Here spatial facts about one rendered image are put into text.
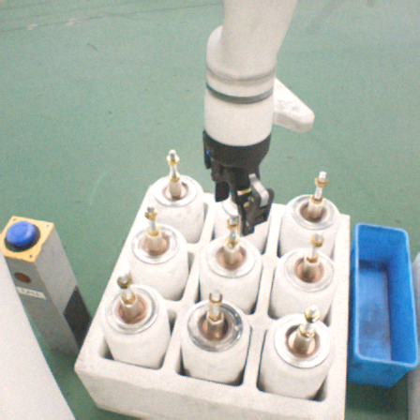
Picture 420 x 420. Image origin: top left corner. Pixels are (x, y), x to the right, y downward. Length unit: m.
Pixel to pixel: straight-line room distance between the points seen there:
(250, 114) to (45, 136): 0.99
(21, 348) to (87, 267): 0.84
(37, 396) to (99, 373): 0.52
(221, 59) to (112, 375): 0.46
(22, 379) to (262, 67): 0.34
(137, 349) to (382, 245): 0.57
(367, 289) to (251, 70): 0.67
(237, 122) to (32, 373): 0.34
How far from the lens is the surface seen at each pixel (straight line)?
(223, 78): 0.44
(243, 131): 0.47
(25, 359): 0.18
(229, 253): 0.66
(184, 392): 0.66
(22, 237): 0.66
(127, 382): 0.68
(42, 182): 1.23
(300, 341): 0.60
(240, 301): 0.71
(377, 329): 0.96
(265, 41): 0.42
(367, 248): 1.00
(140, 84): 1.53
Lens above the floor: 0.80
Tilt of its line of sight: 48 degrees down
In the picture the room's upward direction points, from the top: straight up
